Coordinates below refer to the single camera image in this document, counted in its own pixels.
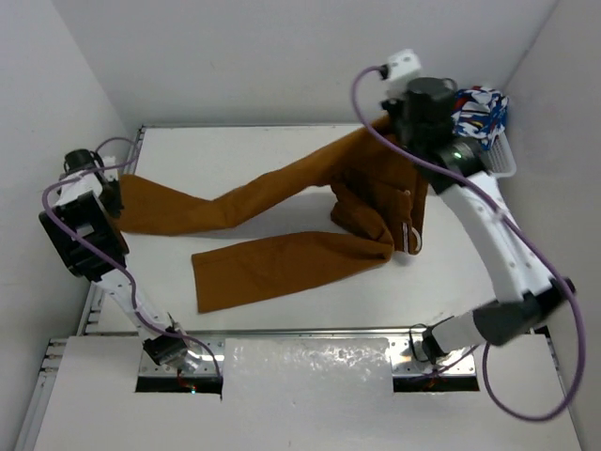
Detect brown trousers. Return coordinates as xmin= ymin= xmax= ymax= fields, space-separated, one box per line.
xmin=117 ymin=117 xmax=428 ymax=314

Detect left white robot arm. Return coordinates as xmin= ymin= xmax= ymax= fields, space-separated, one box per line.
xmin=39 ymin=149 xmax=199 ymax=374

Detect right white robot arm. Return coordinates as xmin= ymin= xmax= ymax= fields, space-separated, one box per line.
xmin=382 ymin=77 xmax=576 ymax=364

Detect blue white patterned cloth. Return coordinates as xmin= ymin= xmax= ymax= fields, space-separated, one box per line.
xmin=452 ymin=86 xmax=509 ymax=150

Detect white plastic basket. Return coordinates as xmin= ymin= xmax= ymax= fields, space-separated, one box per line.
xmin=480 ymin=132 xmax=516 ymax=179

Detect white front cover board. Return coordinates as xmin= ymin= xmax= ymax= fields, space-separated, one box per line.
xmin=36 ymin=336 xmax=579 ymax=450

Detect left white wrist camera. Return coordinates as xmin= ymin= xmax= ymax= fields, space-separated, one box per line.
xmin=93 ymin=153 xmax=118 ymax=182

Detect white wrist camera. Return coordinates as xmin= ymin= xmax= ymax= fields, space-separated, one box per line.
xmin=93 ymin=153 xmax=118 ymax=182
xmin=379 ymin=49 xmax=422 ymax=99

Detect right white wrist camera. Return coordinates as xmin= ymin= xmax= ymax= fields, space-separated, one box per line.
xmin=379 ymin=49 xmax=422 ymax=99

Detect aluminium table frame rail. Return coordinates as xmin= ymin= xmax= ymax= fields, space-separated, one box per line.
xmin=74 ymin=137 xmax=152 ymax=340

